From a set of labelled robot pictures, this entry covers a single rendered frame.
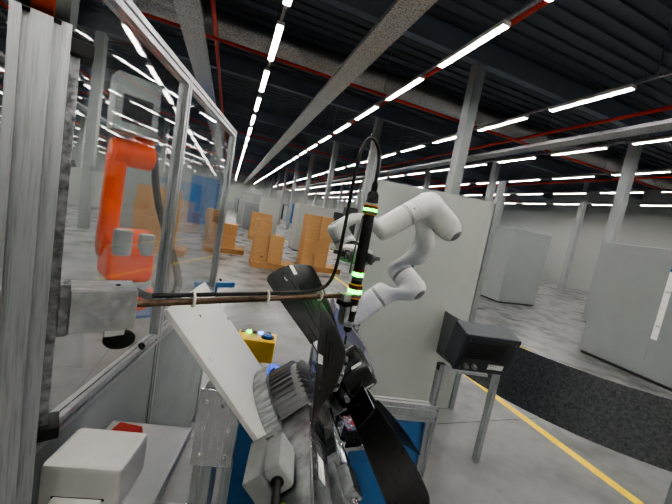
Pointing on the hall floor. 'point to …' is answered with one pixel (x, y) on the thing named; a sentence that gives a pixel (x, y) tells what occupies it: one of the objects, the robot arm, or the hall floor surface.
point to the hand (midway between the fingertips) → (360, 257)
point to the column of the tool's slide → (27, 227)
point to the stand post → (202, 478)
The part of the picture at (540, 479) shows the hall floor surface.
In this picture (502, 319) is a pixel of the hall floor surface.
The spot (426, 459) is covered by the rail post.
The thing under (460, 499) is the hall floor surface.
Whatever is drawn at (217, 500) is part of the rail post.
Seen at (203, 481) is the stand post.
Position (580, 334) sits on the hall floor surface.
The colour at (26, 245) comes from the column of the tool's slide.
